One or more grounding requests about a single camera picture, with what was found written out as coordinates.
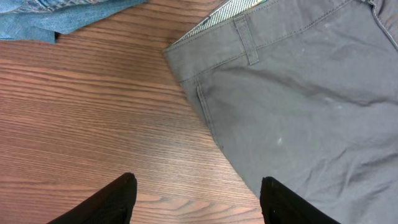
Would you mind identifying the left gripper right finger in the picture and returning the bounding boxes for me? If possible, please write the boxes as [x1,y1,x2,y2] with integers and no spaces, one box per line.
[259,177,339,224]

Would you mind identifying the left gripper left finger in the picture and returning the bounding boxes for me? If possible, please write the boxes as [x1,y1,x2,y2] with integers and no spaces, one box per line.
[49,172,137,224]

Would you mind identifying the grey shorts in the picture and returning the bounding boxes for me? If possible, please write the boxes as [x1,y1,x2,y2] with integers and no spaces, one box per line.
[165,0,397,223]

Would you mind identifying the folded blue denim shorts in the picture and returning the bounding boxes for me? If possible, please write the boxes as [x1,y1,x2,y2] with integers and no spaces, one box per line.
[1,0,146,44]

